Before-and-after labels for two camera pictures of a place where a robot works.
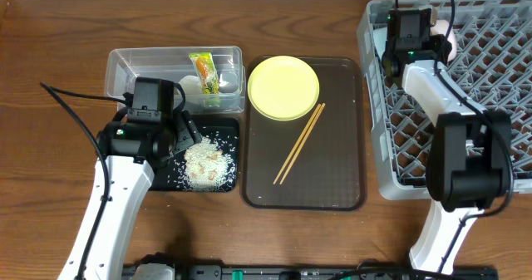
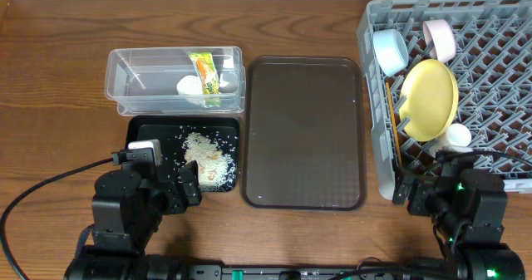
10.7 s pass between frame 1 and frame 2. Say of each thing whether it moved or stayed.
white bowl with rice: stayed
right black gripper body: moved
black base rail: stayed
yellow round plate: moved
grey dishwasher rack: stayed
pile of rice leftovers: stayed
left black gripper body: moved
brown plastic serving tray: stayed
